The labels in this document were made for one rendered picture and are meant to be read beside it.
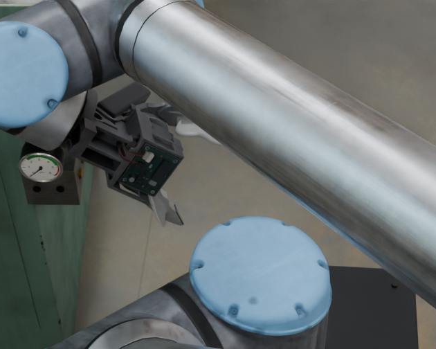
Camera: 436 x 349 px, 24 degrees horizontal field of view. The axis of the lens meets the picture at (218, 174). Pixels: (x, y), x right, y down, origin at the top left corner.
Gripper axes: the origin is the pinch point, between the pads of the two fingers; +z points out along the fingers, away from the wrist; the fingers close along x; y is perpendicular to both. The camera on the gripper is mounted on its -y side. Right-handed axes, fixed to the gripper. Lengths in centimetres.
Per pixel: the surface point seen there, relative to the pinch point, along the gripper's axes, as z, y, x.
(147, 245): 38, -72, -56
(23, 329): 14, -46, -68
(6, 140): -13.1, -32.3, -24.9
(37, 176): -8.5, -25.6, -24.6
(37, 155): -10.9, -24.0, -20.5
